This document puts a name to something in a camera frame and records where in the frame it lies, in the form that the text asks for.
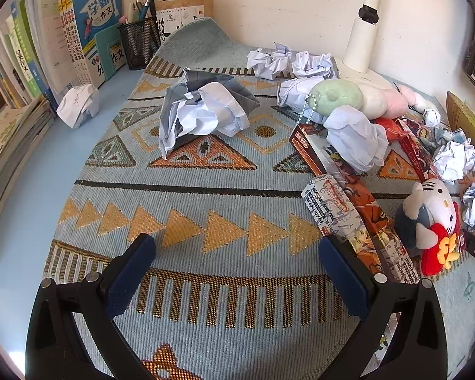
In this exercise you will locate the teal book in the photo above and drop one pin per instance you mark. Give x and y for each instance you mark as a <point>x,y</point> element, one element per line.
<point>109,53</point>

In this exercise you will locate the orange printed pen box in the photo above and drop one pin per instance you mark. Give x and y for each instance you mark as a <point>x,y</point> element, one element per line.
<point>364,206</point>

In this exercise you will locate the orange snack packet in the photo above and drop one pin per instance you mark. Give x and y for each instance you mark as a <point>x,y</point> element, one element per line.
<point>392,126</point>

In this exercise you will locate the black mesh pen holder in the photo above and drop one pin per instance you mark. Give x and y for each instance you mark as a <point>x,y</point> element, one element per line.
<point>138,45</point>

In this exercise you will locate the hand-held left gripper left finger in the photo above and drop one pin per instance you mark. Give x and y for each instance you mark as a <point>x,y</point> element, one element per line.
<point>128,281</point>

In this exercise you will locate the grey folded paper sheet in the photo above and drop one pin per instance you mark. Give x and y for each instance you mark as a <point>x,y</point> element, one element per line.
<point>237,91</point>

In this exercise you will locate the row of upright books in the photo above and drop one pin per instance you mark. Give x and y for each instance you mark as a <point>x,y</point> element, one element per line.
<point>35,47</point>

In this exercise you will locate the snack wrapper packet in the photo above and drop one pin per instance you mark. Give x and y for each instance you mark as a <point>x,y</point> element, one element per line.
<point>324,198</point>

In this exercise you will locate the golden ribbed bowl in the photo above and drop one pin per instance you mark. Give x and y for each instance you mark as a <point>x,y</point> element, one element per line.
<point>465,113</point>

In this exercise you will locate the three-colour dango plush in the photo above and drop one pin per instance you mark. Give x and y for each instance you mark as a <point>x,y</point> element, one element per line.
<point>340,95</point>

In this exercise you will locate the blue striped wrapper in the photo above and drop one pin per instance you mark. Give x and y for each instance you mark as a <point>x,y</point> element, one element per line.
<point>439,134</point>

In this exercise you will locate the white desk lamp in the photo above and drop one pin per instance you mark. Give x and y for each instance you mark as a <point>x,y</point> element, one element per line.
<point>362,43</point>

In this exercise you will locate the pink plush toy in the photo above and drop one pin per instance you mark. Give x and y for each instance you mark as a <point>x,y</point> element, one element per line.
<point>409,94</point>

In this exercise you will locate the white cat plush red bow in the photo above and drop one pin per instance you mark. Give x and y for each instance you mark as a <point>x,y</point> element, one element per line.
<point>431,206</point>

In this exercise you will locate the blue patterned woven mat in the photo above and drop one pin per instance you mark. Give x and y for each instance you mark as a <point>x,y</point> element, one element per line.
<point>221,206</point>

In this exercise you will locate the cardboard pen box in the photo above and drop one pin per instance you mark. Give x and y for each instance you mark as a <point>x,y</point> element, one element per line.
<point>186,16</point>

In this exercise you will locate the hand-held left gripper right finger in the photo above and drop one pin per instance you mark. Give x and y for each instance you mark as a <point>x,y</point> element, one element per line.
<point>346,281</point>

